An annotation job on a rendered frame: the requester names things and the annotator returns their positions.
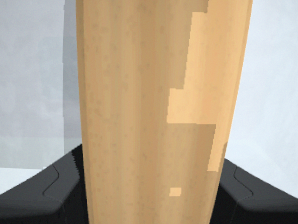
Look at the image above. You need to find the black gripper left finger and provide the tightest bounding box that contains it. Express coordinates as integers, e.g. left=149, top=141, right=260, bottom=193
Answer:
left=0, top=144, right=89, bottom=224

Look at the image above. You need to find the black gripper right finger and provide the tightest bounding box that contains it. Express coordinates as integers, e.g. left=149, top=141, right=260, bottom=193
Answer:
left=209, top=157, right=298, bottom=224

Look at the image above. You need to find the light wooden board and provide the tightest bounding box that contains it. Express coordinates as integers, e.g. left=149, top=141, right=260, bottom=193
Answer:
left=74, top=0, right=253, bottom=224

